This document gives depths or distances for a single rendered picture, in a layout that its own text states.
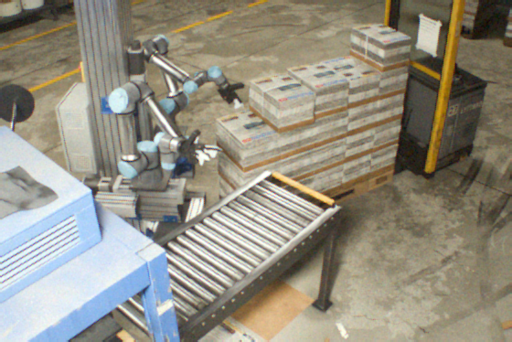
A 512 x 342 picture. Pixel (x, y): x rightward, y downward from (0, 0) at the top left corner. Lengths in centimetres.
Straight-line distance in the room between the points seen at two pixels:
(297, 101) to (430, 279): 152
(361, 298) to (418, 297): 39
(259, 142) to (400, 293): 138
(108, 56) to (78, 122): 47
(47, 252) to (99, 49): 169
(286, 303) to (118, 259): 206
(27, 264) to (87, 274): 18
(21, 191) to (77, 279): 30
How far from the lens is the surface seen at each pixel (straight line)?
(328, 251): 322
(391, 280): 382
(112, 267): 165
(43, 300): 162
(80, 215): 164
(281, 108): 351
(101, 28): 304
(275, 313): 352
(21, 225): 156
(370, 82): 398
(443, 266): 401
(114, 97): 284
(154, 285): 173
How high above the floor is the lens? 268
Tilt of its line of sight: 34 degrees down
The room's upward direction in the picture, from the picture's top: 1 degrees counter-clockwise
